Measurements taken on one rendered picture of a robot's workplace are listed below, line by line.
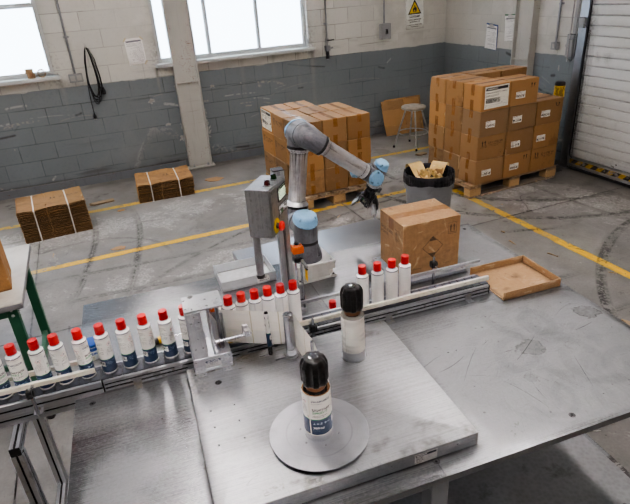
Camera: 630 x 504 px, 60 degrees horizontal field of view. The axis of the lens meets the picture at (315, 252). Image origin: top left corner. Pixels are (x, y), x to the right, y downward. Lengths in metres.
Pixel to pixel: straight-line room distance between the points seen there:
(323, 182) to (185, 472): 4.28
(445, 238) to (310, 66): 5.53
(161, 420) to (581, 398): 1.41
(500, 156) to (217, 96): 3.69
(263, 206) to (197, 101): 5.49
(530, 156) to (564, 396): 4.50
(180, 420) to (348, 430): 0.59
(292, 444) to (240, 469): 0.17
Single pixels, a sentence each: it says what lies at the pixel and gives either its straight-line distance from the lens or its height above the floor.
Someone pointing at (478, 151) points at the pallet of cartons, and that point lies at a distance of 5.77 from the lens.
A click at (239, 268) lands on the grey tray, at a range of 2.82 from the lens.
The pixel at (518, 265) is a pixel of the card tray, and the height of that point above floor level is 0.83.
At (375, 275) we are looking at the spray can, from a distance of 2.23.
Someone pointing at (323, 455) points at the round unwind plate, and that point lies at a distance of 1.69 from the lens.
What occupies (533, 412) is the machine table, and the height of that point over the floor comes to 0.83.
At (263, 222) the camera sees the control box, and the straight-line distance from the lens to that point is 2.00.
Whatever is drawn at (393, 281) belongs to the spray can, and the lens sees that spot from 2.28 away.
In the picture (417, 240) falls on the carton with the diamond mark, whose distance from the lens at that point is 2.54.
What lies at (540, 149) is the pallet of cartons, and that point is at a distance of 6.38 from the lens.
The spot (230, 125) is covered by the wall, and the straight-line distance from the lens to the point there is 7.60.
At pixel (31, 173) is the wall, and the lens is 7.51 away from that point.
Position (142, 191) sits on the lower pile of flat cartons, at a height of 0.14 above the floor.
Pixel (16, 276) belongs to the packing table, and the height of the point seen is 0.78.
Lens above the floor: 2.13
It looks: 26 degrees down
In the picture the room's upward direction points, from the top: 4 degrees counter-clockwise
